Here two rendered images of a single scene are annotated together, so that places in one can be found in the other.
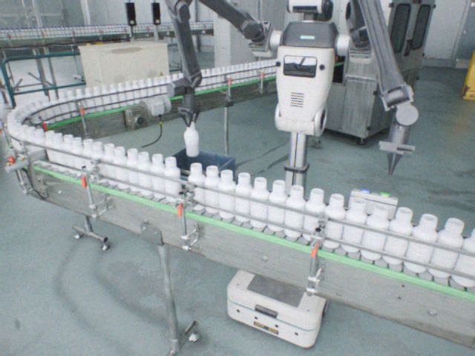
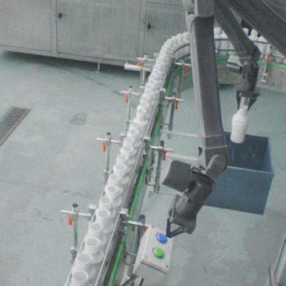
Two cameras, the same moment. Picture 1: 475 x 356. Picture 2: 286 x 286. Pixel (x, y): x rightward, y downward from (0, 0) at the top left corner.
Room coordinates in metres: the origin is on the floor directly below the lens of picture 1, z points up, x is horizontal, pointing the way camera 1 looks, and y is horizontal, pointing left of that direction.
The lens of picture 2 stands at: (0.55, -1.34, 2.02)
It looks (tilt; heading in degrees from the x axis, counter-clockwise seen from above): 31 degrees down; 70
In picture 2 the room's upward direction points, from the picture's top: 5 degrees clockwise
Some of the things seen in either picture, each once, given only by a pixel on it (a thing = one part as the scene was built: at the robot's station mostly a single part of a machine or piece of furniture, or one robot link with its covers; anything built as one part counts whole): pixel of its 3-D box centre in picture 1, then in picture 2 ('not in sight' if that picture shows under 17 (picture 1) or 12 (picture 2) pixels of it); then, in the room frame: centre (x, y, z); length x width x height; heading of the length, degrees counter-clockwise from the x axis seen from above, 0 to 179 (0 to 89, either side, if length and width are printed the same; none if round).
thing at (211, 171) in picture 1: (213, 189); (133, 150); (1.02, 0.09, 1.08); 0.06 x 0.06 x 0.17
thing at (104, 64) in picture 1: (129, 85); not in sight; (5.22, 1.68, 0.59); 1.10 x 0.62 x 1.18; 135
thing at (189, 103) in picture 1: (189, 101); (248, 84); (1.54, 0.23, 1.26); 0.10 x 0.07 x 0.07; 155
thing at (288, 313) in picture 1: (286, 271); not in sight; (1.55, -0.29, 0.24); 0.68 x 0.53 x 0.41; 153
